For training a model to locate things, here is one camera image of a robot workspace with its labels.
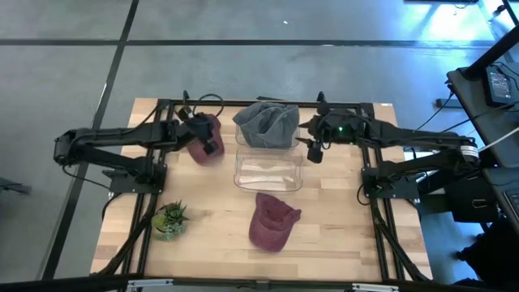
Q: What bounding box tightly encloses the green succulent plant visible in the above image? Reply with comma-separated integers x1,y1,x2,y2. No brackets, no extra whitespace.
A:
150,200,191,242

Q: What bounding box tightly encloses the black slanted post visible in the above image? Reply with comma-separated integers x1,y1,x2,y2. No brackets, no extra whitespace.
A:
461,24,519,81

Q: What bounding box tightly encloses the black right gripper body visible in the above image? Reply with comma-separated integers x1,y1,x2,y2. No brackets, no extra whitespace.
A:
315,108,368,144

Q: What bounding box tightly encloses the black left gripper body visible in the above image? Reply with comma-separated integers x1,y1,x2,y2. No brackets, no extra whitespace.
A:
184,113,215,143

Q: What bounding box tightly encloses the black box under desk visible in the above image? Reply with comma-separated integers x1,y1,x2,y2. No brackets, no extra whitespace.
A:
444,174,500,224

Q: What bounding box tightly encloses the person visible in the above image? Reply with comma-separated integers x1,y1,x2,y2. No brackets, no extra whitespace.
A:
454,218,519,290

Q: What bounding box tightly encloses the black bar with silver brackets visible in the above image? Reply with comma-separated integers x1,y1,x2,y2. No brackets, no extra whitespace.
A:
0,274,519,292

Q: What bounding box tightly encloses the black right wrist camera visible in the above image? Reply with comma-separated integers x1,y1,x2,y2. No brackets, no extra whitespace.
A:
306,141,324,165

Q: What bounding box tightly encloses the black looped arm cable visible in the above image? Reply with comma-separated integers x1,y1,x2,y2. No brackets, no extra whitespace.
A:
191,93,225,119

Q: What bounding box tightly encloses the black side desk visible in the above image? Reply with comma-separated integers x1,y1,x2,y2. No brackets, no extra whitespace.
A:
445,64,519,168

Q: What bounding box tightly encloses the black power adapter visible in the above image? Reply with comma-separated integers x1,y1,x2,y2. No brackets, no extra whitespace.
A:
484,64,514,108

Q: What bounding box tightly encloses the black floor cable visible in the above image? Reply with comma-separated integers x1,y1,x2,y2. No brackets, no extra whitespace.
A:
414,91,456,131

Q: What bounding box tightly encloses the white cable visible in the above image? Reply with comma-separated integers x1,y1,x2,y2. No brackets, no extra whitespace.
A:
478,127,519,154

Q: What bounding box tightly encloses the grey knit beanie hat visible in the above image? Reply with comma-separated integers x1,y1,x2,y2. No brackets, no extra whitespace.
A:
232,101,301,149

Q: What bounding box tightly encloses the black aluminium table frame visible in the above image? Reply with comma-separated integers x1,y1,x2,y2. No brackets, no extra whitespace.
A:
96,97,431,284

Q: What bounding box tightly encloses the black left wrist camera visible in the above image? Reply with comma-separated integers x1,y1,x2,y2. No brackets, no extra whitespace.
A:
202,137,219,157

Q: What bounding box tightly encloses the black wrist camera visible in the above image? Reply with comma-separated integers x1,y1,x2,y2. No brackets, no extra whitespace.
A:
202,137,219,157
306,141,324,165

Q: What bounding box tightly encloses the maroon cap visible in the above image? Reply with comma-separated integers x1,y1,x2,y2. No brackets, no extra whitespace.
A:
185,113,226,167
247,191,302,254

